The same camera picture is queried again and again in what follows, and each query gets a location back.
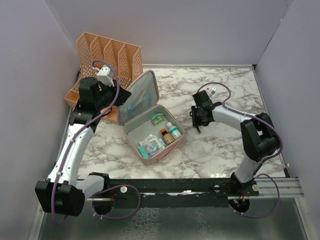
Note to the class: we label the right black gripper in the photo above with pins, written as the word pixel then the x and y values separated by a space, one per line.
pixel 196 121

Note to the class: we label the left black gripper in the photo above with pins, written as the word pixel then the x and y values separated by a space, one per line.
pixel 124 95

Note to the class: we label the blue packet plastic bag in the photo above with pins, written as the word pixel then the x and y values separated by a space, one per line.
pixel 143 103

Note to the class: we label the white medicine bottle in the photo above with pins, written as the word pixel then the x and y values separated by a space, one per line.
pixel 173 130

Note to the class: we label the small teal plastic piece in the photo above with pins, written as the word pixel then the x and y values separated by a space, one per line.
pixel 158 115

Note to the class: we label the small green box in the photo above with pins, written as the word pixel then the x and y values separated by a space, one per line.
pixel 157 120

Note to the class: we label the brown bottle orange cap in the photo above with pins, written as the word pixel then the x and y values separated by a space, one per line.
pixel 166 136

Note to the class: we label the pink medicine kit case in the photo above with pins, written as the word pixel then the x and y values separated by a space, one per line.
pixel 137 127

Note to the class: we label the alcohol wipes plastic bag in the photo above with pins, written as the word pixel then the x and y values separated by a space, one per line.
pixel 152 144

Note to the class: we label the blue item plastic bag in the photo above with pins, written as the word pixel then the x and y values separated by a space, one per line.
pixel 143 152

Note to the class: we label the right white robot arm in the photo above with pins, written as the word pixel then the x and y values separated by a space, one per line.
pixel 259 137

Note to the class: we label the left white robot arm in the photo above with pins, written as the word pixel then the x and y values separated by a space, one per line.
pixel 60 193

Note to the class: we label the long white packaged strip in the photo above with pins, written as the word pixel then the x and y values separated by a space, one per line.
pixel 211 91

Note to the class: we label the orange mesh file organizer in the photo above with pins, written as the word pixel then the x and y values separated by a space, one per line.
pixel 95 50

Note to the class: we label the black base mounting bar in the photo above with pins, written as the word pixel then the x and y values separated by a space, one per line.
pixel 171 193

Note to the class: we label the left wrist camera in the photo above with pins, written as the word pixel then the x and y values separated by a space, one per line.
pixel 105 76

